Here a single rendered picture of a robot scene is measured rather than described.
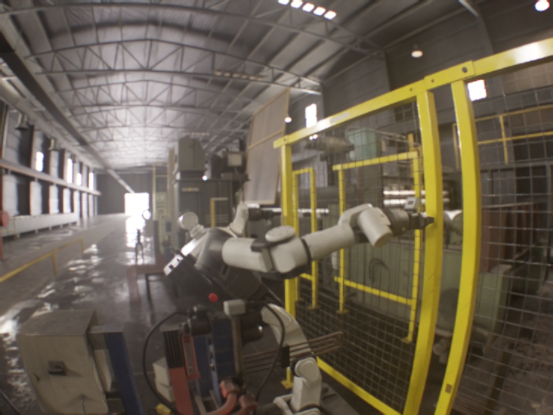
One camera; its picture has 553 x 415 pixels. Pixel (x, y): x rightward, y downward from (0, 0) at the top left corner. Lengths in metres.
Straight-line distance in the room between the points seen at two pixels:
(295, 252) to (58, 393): 1.07
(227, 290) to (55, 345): 0.71
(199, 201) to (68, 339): 4.27
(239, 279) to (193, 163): 4.26
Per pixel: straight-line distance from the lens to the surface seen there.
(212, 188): 5.21
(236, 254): 0.81
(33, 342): 1.21
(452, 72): 1.07
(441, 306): 3.16
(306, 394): 1.57
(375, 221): 0.79
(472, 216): 0.98
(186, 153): 5.25
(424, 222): 0.93
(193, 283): 1.08
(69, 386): 1.27
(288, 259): 0.73
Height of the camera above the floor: 1.40
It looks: 1 degrees down
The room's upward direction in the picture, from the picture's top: 2 degrees counter-clockwise
